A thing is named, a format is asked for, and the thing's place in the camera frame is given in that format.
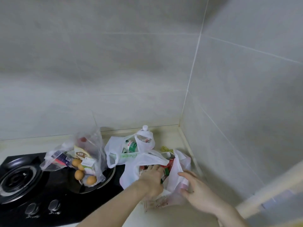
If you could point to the yellow and brown food packet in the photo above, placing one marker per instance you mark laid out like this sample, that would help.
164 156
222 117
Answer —
81 153

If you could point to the person's right hand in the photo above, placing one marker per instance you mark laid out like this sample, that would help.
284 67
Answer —
203 193

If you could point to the person's left forearm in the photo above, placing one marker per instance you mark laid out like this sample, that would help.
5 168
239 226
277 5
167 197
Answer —
113 206

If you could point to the brown egg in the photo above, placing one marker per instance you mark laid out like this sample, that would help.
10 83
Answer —
91 180
76 162
79 174
81 167

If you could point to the yellow plastic packet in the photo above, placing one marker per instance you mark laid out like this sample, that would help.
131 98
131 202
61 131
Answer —
167 149

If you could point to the round black stove burner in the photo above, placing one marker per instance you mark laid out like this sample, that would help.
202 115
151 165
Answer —
17 179
109 173

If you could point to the person's left fingers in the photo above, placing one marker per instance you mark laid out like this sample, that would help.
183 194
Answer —
158 169

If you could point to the white bottle with green label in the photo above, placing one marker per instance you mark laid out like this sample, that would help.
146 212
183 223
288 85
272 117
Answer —
132 145

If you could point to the clear plastic bag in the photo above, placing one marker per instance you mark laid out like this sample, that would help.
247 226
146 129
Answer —
94 148

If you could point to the person's right thumb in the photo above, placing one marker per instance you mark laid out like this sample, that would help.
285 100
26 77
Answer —
185 193

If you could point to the person's left hand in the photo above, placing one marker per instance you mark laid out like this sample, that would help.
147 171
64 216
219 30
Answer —
151 183

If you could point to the silver stove knob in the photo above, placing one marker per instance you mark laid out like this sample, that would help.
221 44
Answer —
54 206
32 209

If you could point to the black glass gas stove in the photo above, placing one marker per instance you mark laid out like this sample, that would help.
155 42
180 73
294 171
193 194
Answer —
47 210

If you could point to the red snack packet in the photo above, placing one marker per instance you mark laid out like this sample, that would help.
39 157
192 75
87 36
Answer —
170 164

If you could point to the cream window frame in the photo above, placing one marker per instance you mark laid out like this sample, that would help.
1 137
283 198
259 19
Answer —
272 186

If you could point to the person's right forearm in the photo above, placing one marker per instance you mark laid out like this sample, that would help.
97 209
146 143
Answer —
232 217

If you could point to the white and green carton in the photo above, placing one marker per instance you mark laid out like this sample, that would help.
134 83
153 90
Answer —
88 164

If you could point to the blue and red food packet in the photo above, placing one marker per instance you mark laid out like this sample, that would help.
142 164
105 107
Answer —
62 159

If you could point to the white plastic shopping bag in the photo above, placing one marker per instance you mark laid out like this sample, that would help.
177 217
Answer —
142 160

